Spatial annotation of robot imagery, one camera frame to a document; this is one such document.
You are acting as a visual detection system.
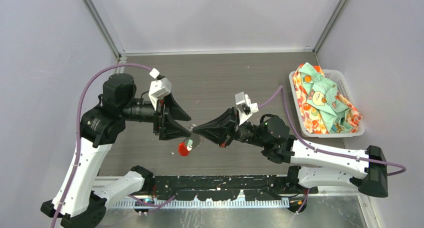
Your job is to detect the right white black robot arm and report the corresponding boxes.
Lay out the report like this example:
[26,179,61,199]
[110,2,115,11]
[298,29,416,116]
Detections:
[193,107,389,198]

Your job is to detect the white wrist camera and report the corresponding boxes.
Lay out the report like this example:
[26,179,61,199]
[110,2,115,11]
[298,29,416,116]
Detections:
[148,77,172,111]
[234,91,259,125]

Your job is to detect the aluminium frame rail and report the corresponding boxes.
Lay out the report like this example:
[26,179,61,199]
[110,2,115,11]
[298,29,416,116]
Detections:
[70,173,373,209]

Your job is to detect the colourful patterned cloth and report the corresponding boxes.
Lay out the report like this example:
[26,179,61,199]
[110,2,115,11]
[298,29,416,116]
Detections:
[290,62,363,135]

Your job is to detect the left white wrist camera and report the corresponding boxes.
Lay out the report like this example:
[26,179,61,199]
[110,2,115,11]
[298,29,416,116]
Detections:
[148,77,172,111]

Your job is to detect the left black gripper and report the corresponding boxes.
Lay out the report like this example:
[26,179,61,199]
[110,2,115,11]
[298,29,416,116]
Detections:
[120,90,192,139]

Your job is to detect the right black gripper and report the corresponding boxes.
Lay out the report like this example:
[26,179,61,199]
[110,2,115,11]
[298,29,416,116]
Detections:
[193,105,268,147]

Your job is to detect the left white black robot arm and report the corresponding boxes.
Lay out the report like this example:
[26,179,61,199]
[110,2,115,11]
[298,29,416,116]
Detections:
[40,73,191,228]

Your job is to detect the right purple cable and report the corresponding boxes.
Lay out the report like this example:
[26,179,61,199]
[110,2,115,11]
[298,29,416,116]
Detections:
[258,85,407,215]

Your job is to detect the white plastic basket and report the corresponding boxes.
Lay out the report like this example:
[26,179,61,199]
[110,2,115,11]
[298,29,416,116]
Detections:
[288,69,366,139]

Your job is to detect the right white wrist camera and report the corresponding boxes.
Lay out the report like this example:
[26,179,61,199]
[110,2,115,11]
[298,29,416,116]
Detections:
[234,91,259,125]

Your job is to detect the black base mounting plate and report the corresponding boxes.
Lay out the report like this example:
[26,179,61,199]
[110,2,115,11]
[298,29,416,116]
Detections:
[133,175,307,201]

